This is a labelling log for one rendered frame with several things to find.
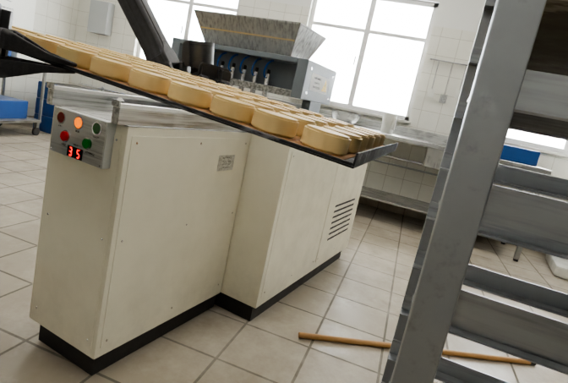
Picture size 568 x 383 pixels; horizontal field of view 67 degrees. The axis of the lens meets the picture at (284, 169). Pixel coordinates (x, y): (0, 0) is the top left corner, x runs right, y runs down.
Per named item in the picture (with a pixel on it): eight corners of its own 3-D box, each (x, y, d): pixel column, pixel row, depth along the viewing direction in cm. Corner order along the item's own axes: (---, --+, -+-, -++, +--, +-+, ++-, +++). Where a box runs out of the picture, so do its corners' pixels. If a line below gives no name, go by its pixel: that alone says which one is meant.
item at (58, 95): (305, 127, 312) (307, 117, 310) (308, 128, 310) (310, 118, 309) (44, 102, 133) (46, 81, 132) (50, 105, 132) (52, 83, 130)
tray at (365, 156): (-73, 21, 57) (-71, 10, 56) (131, 65, 94) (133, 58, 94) (353, 168, 39) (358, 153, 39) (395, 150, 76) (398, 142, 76)
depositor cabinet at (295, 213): (259, 226, 334) (281, 121, 320) (345, 258, 303) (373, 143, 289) (134, 269, 220) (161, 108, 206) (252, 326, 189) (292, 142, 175)
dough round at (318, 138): (302, 146, 41) (308, 127, 41) (297, 139, 46) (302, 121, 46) (350, 160, 42) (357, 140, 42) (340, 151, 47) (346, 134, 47)
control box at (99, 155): (58, 150, 137) (64, 106, 135) (111, 168, 127) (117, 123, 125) (48, 150, 134) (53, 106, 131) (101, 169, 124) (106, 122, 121)
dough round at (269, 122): (303, 142, 45) (308, 123, 45) (263, 133, 43) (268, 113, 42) (280, 131, 49) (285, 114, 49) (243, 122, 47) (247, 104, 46)
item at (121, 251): (163, 281, 212) (194, 104, 198) (219, 309, 198) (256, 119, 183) (24, 339, 150) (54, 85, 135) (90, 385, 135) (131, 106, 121)
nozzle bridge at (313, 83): (203, 112, 235) (214, 50, 230) (321, 142, 205) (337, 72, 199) (161, 108, 206) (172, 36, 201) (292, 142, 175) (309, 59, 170)
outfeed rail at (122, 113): (341, 135, 299) (344, 126, 298) (346, 136, 298) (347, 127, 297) (108, 122, 121) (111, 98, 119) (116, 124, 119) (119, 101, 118)
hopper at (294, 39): (224, 51, 225) (229, 24, 222) (319, 68, 201) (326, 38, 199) (188, 40, 199) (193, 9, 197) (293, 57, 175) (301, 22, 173)
